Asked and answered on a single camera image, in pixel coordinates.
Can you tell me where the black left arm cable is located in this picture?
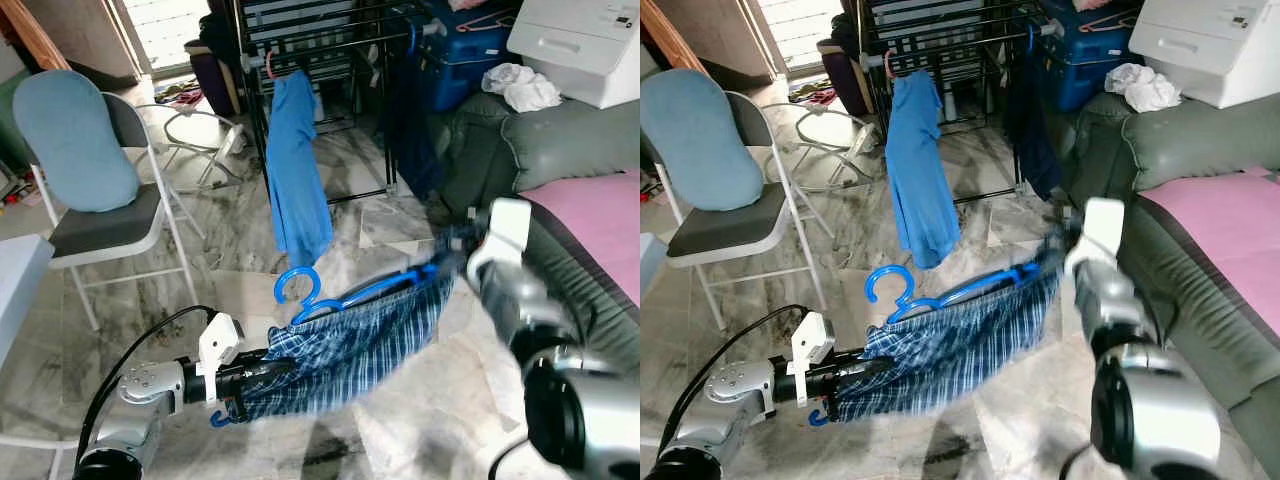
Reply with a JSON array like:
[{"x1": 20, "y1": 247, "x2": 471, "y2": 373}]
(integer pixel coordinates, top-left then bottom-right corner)
[
  {"x1": 78, "y1": 305, "x2": 217, "y2": 462},
  {"x1": 680, "y1": 303, "x2": 810, "y2": 442}
]

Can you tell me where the white appliance with panel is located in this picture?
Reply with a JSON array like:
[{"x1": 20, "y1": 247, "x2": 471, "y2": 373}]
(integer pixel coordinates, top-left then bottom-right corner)
[
  {"x1": 1128, "y1": 0, "x2": 1280, "y2": 110},
  {"x1": 507, "y1": 0, "x2": 640, "y2": 110}
]

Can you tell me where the white crumpled cloth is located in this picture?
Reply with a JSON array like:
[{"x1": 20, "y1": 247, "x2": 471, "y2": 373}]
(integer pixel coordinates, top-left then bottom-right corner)
[
  {"x1": 482, "y1": 63, "x2": 564, "y2": 114},
  {"x1": 1103, "y1": 63, "x2": 1184, "y2": 114}
]

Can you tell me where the dark purple bin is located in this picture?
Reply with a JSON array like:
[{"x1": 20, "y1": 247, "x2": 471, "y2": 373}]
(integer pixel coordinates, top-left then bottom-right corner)
[
  {"x1": 818, "y1": 40, "x2": 872, "y2": 117},
  {"x1": 185, "y1": 40, "x2": 242, "y2": 119}
]

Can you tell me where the dark blue garment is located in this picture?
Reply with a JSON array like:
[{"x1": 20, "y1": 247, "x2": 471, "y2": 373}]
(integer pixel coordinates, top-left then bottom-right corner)
[
  {"x1": 1008, "y1": 50, "x2": 1067, "y2": 199},
  {"x1": 385, "y1": 50, "x2": 444, "y2": 199}
]

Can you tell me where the blue plastic storage box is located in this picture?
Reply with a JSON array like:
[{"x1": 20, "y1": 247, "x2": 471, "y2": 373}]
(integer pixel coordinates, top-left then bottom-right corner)
[
  {"x1": 425, "y1": 0, "x2": 532, "y2": 114},
  {"x1": 1045, "y1": 0, "x2": 1142, "y2": 112}
]

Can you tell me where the blue towel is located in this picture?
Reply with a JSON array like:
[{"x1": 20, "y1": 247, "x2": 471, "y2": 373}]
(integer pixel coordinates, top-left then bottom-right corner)
[
  {"x1": 265, "y1": 70, "x2": 335, "y2": 270},
  {"x1": 888, "y1": 70, "x2": 962, "y2": 270}
]

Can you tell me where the blue seat cushion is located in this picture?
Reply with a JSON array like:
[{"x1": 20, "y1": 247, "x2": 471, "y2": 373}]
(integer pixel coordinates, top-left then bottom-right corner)
[
  {"x1": 12, "y1": 70, "x2": 142, "y2": 214},
  {"x1": 640, "y1": 68, "x2": 767, "y2": 212}
]

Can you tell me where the brown wooden board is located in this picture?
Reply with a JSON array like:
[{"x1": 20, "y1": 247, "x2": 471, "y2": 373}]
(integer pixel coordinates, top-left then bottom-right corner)
[
  {"x1": 640, "y1": 0, "x2": 707, "y2": 74},
  {"x1": 0, "y1": 0, "x2": 72, "y2": 74}
]

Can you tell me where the dark green cabinet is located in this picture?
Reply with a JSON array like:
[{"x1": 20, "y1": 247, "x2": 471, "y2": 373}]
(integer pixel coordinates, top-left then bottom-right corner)
[{"x1": 0, "y1": 70, "x2": 32, "y2": 172}]

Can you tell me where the white tubular metal frame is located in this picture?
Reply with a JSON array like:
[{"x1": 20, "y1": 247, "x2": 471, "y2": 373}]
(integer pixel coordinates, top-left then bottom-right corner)
[
  {"x1": 765, "y1": 100, "x2": 882, "y2": 194},
  {"x1": 135, "y1": 100, "x2": 250, "y2": 194}
]

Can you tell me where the blue plaid shirt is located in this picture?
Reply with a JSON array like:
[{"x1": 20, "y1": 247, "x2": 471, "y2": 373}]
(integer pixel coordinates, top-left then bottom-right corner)
[
  {"x1": 830, "y1": 235, "x2": 1077, "y2": 422},
  {"x1": 225, "y1": 230, "x2": 487, "y2": 422}
]

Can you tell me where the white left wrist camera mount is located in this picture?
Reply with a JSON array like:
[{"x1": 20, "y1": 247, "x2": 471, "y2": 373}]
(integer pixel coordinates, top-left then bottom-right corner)
[
  {"x1": 785, "y1": 312, "x2": 837, "y2": 404},
  {"x1": 197, "y1": 312, "x2": 247, "y2": 402}
]

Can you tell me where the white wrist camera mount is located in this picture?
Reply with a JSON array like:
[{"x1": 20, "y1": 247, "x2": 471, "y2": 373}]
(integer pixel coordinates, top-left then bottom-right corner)
[
  {"x1": 465, "y1": 198, "x2": 532, "y2": 292},
  {"x1": 1063, "y1": 197, "x2": 1127, "y2": 282},
  {"x1": 197, "y1": 312, "x2": 247, "y2": 402},
  {"x1": 785, "y1": 312, "x2": 837, "y2": 404}
]

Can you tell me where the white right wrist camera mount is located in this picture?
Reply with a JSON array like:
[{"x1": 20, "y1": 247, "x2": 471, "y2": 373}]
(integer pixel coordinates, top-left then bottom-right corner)
[
  {"x1": 1063, "y1": 197, "x2": 1127, "y2": 282},
  {"x1": 465, "y1": 198, "x2": 532, "y2": 292}
]

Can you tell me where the black drying rack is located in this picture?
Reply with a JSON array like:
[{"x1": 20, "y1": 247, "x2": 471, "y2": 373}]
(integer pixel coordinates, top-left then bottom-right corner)
[
  {"x1": 860, "y1": 0, "x2": 1147, "y2": 207},
  {"x1": 232, "y1": 0, "x2": 522, "y2": 207}
]

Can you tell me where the pink sofa cover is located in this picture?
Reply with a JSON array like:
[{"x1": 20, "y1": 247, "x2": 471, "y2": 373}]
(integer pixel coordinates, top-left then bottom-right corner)
[
  {"x1": 1140, "y1": 168, "x2": 1280, "y2": 362},
  {"x1": 520, "y1": 170, "x2": 640, "y2": 307}
]

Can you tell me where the grey metal folding chair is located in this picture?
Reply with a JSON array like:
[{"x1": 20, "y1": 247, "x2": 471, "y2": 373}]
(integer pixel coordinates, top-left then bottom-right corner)
[
  {"x1": 30, "y1": 90, "x2": 202, "y2": 332},
  {"x1": 655, "y1": 90, "x2": 832, "y2": 332}
]

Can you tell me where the white plastic folding table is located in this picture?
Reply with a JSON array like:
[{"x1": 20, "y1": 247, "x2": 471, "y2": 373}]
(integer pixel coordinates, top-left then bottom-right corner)
[
  {"x1": 0, "y1": 235, "x2": 57, "y2": 372},
  {"x1": 640, "y1": 232, "x2": 670, "y2": 302}
]

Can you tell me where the pink plastic hanger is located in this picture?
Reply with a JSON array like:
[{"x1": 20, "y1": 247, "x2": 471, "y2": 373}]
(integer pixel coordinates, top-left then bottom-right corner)
[
  {"x1": 263, "y1": 50, "x2": 302, "y2": 84},
  {"x1": 883, "y1": 50, "x2": 922, "y2": 82}
]

